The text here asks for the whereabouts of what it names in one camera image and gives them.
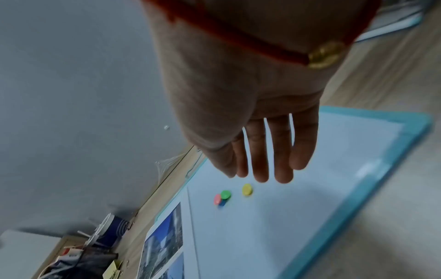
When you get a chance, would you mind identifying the whiteboard with blue frame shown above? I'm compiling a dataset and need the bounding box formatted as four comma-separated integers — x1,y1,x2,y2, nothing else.
136,106,434,279

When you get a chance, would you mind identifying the printed building photo sheet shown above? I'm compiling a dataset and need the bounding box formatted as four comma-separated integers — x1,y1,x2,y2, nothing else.
136,201,185,279

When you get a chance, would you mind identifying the black mesh pen holder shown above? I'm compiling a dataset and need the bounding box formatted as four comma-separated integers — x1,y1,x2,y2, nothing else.
73,245,120,279

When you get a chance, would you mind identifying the blue tissue pack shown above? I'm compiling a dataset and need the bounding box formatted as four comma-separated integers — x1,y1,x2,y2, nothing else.
355,0,425,43

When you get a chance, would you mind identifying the yellow sticky note pad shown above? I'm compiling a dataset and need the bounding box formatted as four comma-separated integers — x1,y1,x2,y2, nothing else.
102,259,124,279

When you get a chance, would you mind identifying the teal hanging string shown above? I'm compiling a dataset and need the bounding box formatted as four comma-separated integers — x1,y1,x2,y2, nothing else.
185,147,204,179

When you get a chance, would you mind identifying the person's right hand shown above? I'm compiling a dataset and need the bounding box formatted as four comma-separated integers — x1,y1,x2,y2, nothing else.
151,13,349,184

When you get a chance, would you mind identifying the dark blue paper cup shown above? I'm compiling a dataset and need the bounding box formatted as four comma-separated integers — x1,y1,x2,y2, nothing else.
90,212,131,247

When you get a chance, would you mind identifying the red string bracelet gold bead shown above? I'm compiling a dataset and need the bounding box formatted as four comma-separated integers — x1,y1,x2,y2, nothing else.
141,0,382,69

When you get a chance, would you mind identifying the person's right forearm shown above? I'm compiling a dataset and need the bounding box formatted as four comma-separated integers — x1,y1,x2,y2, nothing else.
144,0,376,54

